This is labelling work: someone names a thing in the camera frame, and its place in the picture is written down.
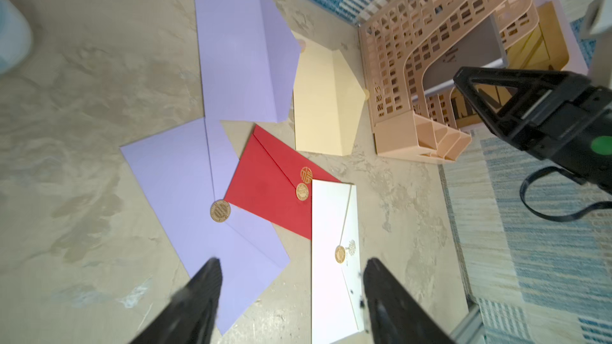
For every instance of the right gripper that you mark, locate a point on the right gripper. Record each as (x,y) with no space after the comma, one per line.
(554,115)

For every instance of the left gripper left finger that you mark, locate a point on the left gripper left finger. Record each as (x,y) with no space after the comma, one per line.
(190,316)

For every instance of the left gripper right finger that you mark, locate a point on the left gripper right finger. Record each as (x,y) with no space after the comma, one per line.
(395,315)

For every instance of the white envelope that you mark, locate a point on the white envelope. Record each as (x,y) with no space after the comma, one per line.
(337,286)

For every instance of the red envelope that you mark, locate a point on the red envelope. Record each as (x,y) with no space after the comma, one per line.
(274,182)

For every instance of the cream envelope with seal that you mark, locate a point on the cream envelope with seal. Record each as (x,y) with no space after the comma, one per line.
(327,100)

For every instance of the lilac envelope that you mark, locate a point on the lilac envelope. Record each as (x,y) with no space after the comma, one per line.
(183,172)
(248,58)

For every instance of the brown wanted poster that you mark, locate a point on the brown wanted poster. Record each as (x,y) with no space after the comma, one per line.
(545,48)

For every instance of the white box in organizer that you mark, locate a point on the white box in organizer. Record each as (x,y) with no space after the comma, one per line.
(482,47)

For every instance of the white round clock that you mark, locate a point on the white round clock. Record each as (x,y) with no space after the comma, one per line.
(16,37)

